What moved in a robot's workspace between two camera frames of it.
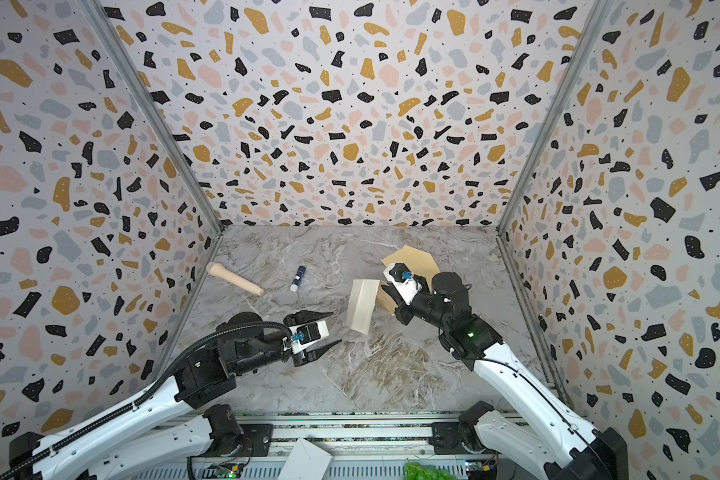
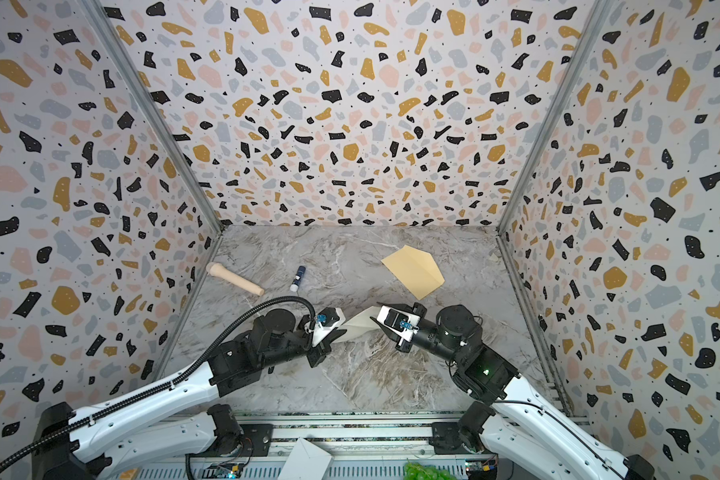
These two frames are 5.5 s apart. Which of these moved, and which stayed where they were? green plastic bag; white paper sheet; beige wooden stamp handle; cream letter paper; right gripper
Moved: right gripper; cream letter paper
Stayed: green plastic bag; beige wooden stamp handle; white paper sheet
